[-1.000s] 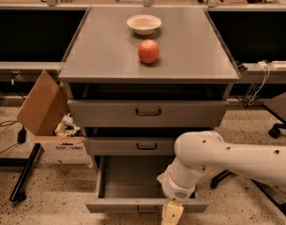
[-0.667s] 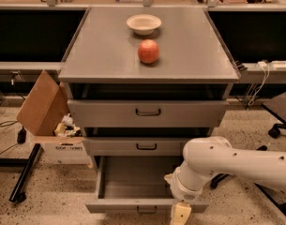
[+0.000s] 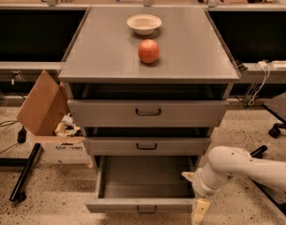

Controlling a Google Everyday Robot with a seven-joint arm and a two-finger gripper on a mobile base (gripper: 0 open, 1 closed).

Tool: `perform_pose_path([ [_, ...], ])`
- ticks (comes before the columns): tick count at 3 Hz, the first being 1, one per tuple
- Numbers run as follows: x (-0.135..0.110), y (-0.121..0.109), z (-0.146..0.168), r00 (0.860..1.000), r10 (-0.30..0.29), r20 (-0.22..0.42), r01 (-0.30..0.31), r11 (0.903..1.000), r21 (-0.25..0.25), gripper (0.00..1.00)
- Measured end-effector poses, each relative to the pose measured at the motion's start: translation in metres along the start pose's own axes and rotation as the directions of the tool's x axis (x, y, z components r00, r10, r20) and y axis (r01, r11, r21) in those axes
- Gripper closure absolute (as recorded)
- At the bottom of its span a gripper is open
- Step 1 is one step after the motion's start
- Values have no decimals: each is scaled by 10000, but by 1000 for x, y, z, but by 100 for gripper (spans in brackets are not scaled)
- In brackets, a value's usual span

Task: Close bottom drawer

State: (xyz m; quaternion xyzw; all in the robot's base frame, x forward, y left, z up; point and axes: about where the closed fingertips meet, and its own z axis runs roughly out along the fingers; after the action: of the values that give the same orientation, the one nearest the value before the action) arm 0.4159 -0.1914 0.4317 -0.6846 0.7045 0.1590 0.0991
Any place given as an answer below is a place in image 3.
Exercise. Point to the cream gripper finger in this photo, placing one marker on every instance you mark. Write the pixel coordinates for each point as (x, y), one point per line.
(188, 175)
(199, 209)

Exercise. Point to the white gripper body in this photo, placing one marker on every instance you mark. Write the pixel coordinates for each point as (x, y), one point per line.
(198, 184)

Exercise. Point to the grey bottom drawer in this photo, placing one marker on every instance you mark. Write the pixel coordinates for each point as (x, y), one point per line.
(143, 185)

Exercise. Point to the grey drawer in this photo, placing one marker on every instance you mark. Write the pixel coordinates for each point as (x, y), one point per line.
(147, 105)
(143, 185)
(146, 141)

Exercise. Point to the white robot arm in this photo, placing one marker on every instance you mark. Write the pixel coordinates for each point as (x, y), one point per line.
(223, 164)

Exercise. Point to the grey middle drawer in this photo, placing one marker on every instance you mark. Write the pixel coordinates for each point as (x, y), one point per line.
(146, 141)

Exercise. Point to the grey metal drawer cabinet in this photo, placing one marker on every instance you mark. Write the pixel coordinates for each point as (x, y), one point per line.
(106, 51)

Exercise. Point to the grey top drawer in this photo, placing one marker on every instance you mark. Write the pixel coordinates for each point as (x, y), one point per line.
(147, 105)

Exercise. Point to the black right table leg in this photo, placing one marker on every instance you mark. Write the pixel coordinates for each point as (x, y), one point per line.
(270, 193)

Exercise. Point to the black table leg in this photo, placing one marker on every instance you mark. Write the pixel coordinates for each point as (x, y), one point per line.
(26, 164)
(270, 193)

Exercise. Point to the black caster wheel base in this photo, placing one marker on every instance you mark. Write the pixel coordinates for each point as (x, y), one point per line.
(277, 107)

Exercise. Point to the red apple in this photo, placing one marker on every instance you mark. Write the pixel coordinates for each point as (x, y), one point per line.
(148, 51)

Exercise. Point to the white power strip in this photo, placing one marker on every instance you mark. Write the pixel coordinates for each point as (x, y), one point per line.
(279, 64)

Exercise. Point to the open cardboard box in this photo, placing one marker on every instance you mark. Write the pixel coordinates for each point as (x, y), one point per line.
(45, 114)

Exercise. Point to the white ceramic bowl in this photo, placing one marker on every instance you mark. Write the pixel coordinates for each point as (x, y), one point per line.
(144, 24)

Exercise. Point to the black left table leg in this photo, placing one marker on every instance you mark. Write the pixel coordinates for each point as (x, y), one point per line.
(26, 164)

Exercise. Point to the black power adapter with cable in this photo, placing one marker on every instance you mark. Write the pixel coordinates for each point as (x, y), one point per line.
(21, 137)

